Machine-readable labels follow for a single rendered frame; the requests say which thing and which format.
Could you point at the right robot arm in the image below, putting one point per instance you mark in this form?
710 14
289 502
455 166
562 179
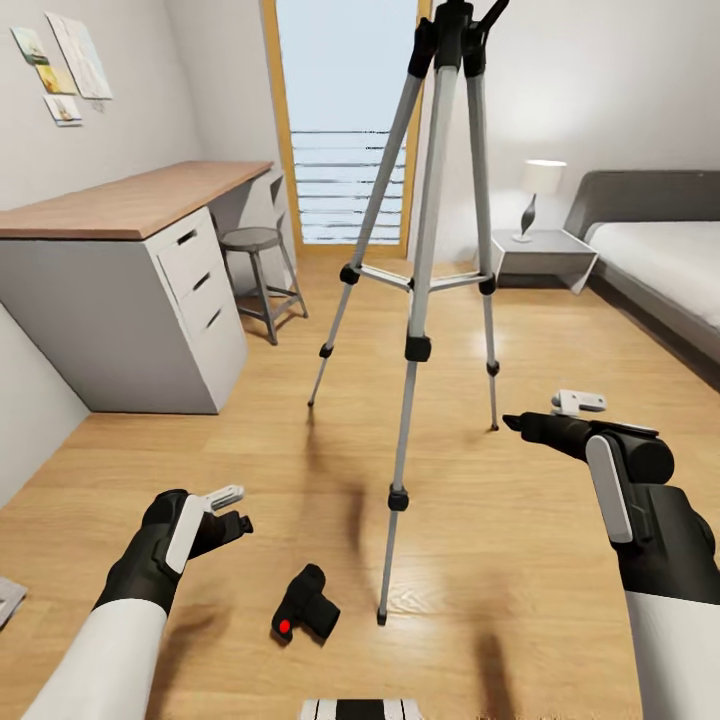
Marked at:
665 552

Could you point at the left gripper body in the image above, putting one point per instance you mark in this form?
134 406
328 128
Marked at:
224 528

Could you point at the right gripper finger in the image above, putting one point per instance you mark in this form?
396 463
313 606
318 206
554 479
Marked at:
514 422

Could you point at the digital camera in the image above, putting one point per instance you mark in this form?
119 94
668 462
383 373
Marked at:
305 603

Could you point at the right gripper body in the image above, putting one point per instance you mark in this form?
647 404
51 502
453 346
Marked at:
547 429

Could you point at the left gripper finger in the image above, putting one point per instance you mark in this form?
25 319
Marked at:
245 525

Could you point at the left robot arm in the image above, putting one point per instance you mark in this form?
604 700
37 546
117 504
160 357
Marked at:
108 671

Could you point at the camera tripod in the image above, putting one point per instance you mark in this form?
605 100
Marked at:
452 39

